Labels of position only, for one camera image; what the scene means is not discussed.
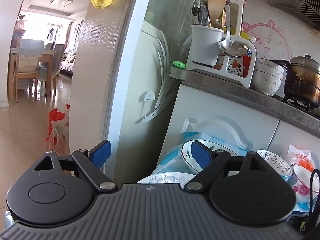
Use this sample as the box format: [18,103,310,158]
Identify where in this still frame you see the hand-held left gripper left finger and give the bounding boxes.
[34,140,118,194]

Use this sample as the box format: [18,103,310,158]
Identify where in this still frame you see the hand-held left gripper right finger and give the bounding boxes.
[183,141,267,194]

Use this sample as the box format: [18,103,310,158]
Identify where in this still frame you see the white plate grey flower print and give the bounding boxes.
[136,172,197,184]

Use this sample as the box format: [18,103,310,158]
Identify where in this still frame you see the white dish dark rim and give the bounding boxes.
[180,140,240,174]

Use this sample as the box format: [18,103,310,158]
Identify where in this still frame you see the blue checkered tablecloth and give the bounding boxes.
[155,131,310,214]

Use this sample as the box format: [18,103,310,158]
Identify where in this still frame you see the white cabinet door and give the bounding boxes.
[156,84,280,178]
[265,121,320,160]

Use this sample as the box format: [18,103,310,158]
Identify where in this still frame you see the red plastic bag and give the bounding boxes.
[45,104,70,155]

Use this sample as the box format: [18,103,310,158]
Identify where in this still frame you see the grey stone countertop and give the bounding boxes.
[170,67,320,135]

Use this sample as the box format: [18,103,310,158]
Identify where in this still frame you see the blue cartoon bowl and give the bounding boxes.
[256,149,293,178]

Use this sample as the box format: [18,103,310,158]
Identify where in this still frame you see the patterned sofa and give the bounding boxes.
[60,52,77,75]

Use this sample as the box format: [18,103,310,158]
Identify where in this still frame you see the white pink patterned bowl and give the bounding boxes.
[251,66,285,97]
[254,58,288,74]

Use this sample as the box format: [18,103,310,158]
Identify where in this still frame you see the orange white tissue packet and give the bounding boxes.
[287,144,314,173]

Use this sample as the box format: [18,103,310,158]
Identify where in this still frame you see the white bowl pink flowers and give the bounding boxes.
[291,165,314,204]

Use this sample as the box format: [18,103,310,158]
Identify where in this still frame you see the frosted glass sliding door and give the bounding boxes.
[104,0,200,180]

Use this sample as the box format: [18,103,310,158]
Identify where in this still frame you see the white utensil rack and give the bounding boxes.
[186,0,257,88]

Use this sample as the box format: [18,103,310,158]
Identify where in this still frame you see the gas stove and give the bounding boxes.
[272,94,320,118]

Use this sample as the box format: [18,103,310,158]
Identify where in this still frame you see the wooden dining table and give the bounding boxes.
[9,49,57,100]

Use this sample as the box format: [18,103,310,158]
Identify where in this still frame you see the steel ladle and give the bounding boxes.
[217,2,244,58]

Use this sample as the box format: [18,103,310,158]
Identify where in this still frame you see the wooden dining chair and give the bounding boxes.
[14,39,46,103]

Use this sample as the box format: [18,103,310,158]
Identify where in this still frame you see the stained steel steamer pot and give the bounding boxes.
[284,54,320,105]

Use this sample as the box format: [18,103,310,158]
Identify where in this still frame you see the wooden spatula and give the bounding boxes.
[207,0,227,28]

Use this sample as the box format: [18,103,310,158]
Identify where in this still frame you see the square ceiling light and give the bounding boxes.
[49,0,74,7]

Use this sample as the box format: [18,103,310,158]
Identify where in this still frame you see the range hood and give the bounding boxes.
[269,0,320,28]

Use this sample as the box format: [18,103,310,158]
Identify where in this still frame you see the black cable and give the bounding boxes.
[299,169,320,233]

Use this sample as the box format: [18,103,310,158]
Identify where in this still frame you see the pink wall sticker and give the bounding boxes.
[242,20,293,63]

